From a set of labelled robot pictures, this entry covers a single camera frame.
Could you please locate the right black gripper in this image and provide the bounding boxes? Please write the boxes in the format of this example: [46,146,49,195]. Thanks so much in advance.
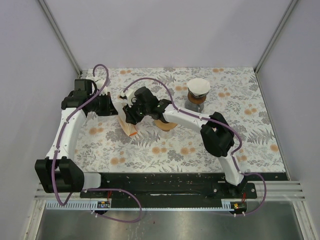
[123,98,150,126]

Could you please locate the coffee filter paper pack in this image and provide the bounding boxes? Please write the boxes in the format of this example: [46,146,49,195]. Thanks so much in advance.
[113,102,138,137]

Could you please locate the light wooden ring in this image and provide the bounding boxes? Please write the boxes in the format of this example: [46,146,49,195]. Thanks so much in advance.
[152,119,179,132]

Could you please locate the dark wooden ring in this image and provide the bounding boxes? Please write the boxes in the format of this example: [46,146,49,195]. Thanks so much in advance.
[187,92,208,105]

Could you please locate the white paper coffee filter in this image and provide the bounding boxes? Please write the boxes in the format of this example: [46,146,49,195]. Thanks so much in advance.
[186,78,211,91]

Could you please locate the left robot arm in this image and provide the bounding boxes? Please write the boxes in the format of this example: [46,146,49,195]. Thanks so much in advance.
[34,79,118,198]

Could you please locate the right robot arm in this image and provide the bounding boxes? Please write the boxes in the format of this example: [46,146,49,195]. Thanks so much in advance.
[120,86,246,198]

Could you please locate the floral table mat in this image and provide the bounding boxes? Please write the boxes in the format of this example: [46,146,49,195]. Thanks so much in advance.
[74,67,285,173]

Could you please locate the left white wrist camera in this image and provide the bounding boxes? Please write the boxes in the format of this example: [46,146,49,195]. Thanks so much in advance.
[92,77,110,96]

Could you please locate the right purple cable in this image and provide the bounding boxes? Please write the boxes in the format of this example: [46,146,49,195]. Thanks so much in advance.
[122,77,268,217]

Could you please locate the left aluminium frame post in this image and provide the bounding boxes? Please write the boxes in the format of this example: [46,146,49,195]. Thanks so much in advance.
[36,0,83,77]

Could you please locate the aluminium frame post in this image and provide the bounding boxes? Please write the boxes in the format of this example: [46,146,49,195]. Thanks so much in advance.
[36,0,83,77]
[253,0,300,75]

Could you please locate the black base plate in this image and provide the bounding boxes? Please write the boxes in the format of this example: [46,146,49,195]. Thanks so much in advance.
[80,172,288,209]

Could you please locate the white slotted cable duct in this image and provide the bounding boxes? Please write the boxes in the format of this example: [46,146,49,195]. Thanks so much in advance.
[45,200,112,211]

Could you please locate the aluminium front rail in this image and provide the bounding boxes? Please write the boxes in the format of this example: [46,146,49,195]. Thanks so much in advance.
[34,181,306,201]

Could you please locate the right aluminium frame post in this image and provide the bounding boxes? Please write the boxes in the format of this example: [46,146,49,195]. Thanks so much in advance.
[253,0,300,75]

